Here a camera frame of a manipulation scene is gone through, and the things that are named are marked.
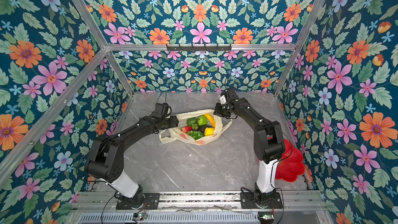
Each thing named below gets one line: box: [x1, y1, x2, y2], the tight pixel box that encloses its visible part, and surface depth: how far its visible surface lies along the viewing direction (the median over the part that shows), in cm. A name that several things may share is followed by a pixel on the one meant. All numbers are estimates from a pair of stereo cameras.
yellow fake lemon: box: [204, 127, 216, 137], surface depth 92 cm
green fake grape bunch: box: [186, 130, 206, 140], surface depth 95 cm
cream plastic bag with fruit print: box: [159, 109, 233, 146], surface depth 89 cm
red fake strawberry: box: [181, 125, 193, 134], surface depth 98 cm
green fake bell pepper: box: [197, 115, 208, 126], surface depth 99 cm
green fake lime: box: [186, 117, 197, 126], surface depth 100 cm
